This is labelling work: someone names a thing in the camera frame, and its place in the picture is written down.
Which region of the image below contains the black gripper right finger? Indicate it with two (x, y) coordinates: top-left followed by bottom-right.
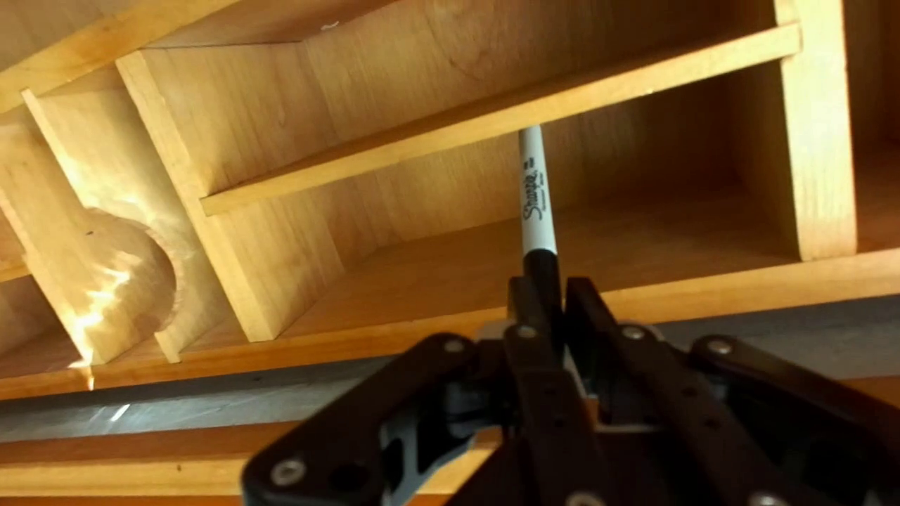
(567, 278), (900, 506)

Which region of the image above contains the black and white marker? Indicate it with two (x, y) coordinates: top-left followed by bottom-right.
(519, 126), (561, 309)

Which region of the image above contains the wooden desk cabinet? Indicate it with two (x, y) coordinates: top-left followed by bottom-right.
(0, 0), (900, 506)

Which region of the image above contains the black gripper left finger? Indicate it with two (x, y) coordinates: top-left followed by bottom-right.
(243, 278), (602, 506)

